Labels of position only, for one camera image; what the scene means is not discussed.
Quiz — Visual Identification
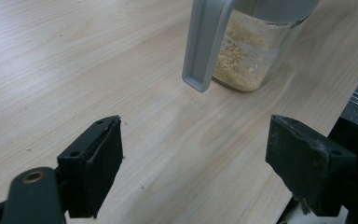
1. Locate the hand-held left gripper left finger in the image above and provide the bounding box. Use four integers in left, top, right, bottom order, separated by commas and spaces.
57, 115, 124, 219

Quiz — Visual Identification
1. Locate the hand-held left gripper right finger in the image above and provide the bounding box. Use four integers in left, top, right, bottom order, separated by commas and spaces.
265, 114, 358, 217

